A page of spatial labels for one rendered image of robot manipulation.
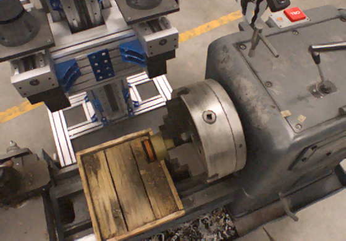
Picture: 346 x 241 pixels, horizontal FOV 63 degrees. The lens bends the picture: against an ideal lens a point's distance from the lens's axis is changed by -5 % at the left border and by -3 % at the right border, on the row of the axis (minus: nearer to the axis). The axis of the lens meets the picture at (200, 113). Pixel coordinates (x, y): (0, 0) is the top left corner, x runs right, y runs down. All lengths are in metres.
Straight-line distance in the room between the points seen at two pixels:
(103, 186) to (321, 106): 0.78
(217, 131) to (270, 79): 0.23
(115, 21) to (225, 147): 0.78
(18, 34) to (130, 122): 1.05
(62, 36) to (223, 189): 0.89
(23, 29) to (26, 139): 1.36
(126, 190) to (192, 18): 2.23
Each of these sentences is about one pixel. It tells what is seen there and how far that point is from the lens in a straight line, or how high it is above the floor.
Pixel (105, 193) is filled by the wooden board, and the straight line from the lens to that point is 1.10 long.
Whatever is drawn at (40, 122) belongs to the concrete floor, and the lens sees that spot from 2.47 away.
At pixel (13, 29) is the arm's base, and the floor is 1.22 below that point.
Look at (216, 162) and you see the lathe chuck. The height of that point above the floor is 1.15.
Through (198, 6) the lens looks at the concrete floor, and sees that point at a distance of 3.18.
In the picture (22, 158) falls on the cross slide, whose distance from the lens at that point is 1.18.
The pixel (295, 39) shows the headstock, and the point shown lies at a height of 1.26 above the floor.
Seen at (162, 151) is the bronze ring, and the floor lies 1.11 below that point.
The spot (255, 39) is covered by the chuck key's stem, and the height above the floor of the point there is 1.35.
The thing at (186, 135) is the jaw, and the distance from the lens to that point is 0.97.
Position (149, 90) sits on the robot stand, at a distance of 2.14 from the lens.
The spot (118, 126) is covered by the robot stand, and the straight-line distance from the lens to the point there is 2.01.
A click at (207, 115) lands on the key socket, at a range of 0.82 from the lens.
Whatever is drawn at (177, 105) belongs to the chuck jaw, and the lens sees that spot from 0.86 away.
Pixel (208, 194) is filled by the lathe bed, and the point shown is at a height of 0.86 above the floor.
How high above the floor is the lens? 1.91
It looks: 57 degrees down
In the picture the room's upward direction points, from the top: 6 degrees clockwise
